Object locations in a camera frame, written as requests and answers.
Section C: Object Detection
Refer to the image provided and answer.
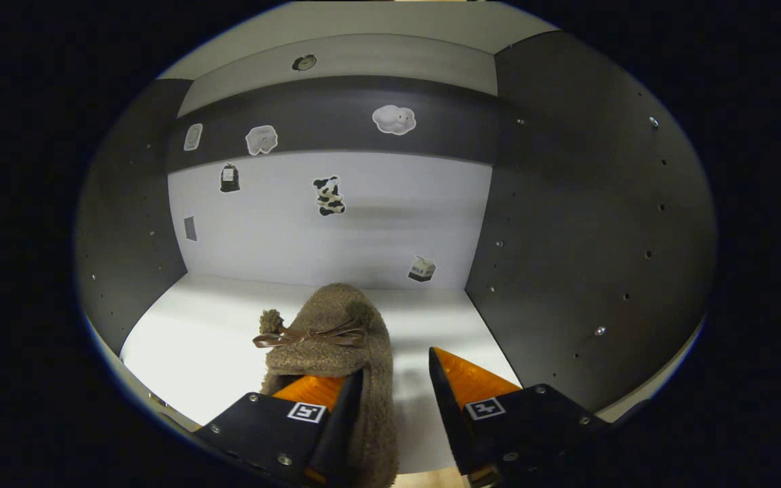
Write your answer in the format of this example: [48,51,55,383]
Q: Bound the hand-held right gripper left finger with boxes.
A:
[194,369,365,487]

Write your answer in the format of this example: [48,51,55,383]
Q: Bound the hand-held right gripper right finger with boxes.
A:
[428,347,612,487]

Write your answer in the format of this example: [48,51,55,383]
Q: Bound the brown fluffy shoe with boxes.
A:
[253,283,399,488]

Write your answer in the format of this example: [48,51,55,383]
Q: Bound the white and grey shoe cabinet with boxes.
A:
[75,0,720,475]

